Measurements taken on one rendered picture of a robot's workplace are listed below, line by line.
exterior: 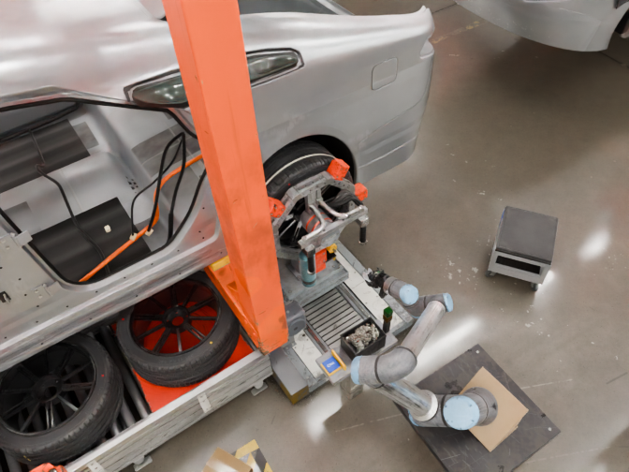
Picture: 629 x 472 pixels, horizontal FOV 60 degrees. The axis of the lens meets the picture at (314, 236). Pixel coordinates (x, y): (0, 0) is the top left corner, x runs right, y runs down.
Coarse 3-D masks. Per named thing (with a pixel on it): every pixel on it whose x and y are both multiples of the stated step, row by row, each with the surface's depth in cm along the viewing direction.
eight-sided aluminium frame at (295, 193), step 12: (312, 180) 281; (324, 180) 281; (336, 180) 286; (348, 180) 302; (288, 192) 277; (300, 192) 276; (312, 192) 281; (288, 204) 276; (348, 204) 308; (276, 228) 282; (276, 240) 289; (276, 252) 296; (288, 252) 304
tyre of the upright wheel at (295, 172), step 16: (288, 144) 292; (304, 144) 295; (320, 144) 307; (272, 160) 285; (288, 160) 283; (304, 160) 284; (320, 160) 285; (288, 176) 277; (304, 176) 283; (272, 192) 277
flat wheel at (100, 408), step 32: (64, 352) 302; (96, 352) 291; (0, 384) 282; (32, 384) 305; (64, 384) 282; (96, 384) 279; (0, 416) 271; (32, 416) 272; (96, 416) 272; (0, 448) 266; (32, 448) 260; (64, 448) 266
